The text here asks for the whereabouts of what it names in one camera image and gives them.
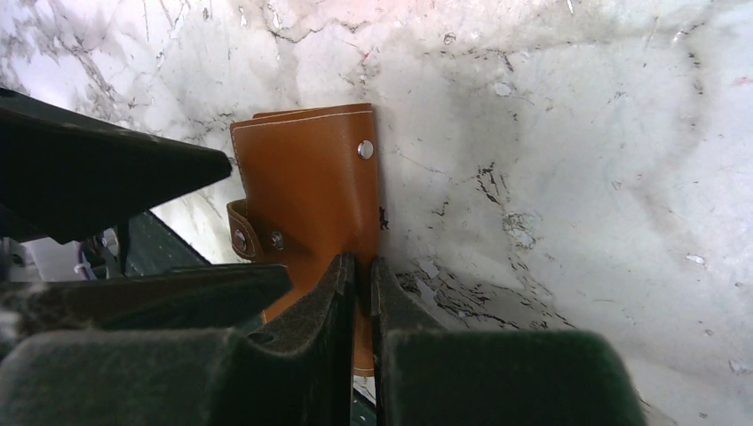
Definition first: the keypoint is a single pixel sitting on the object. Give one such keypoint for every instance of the black metal base rail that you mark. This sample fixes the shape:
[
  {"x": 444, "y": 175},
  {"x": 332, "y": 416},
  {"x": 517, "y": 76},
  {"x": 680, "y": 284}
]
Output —
[{"x": 153, "y": 247}]

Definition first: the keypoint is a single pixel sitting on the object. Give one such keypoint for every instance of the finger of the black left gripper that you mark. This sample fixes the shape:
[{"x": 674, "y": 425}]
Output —
[
  {"x": 67, "y": 176},
  {"x": 216, "y": 296}
]

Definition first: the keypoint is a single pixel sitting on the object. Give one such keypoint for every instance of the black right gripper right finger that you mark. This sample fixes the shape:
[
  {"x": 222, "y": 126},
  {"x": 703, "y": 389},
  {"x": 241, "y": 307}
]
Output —
[{"x": 429, "y": 375}]

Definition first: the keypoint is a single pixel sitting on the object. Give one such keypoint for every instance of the brown leather card holder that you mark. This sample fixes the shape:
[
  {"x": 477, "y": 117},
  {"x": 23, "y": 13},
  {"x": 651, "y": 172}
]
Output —
[{"x": 311, "y": 192}]

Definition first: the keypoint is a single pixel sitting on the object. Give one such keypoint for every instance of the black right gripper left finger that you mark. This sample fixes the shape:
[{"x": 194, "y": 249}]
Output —
[{"x": 295, "y": 370}]

